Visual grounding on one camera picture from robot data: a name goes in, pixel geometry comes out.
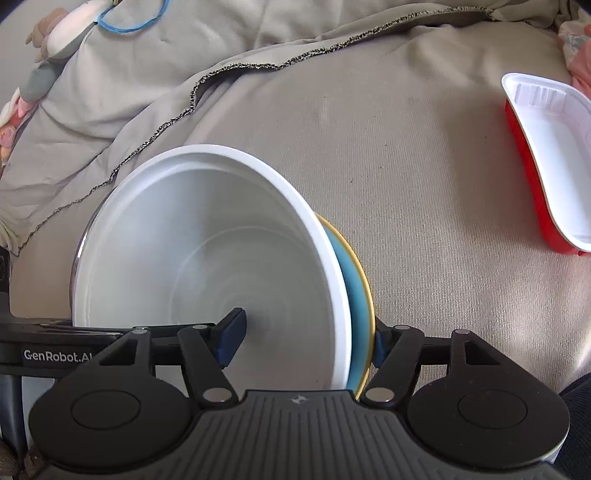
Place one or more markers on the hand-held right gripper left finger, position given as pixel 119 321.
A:
pixel 231 334

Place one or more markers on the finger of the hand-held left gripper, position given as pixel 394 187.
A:
pixel 46 328

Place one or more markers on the white bowl yellow rim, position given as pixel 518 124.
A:
pixel 344 247

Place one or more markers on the red and white plastic tray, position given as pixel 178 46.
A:
pixel 563 152

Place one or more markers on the brown teddy bear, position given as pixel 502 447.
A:
pixel 44 32

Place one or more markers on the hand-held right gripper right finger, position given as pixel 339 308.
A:
pixel 381 348

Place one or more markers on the white plastic bowl orange label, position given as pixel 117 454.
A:
pixel 184 254

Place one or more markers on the person's dark trousers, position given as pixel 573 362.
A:
pixel 579 415

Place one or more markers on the blue elastic band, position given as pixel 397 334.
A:
pixel 120 31

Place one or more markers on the pink floral blanket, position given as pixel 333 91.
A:
pixel 581 69

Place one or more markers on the stainless steel bowl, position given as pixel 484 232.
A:
pixel 72 281

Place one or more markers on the white and grey plush toy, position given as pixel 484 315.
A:
pixel 76 27

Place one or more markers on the blue enamel bowl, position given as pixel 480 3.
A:
pixel 353 300

